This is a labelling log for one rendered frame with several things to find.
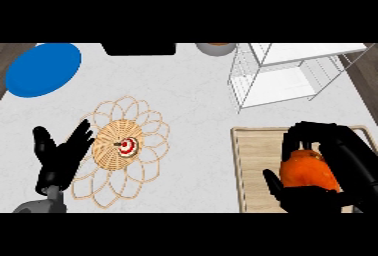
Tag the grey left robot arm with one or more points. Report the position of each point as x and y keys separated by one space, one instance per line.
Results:
x=43 y=201

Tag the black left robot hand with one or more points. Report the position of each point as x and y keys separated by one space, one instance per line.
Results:
x=63 y=156

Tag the blue round plate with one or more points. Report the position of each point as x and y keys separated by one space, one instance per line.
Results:
x=43 y=70

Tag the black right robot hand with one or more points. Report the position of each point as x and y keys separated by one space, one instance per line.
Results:
x=340 y=160

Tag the orange squash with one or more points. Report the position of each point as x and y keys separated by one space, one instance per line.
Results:
x=307 y=170

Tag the pale wooden tray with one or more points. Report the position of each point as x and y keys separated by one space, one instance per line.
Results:
x=255 y=160

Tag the black appliance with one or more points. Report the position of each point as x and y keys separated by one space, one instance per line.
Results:
x=139 y=48

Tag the grey bowl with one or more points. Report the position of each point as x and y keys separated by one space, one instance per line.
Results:
x=216 y=48

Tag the red and white cupcake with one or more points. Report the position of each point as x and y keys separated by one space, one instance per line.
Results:
x=127 y=147

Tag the wicker flower-shaped placemat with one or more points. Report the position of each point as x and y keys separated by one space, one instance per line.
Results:
x=118 y=150

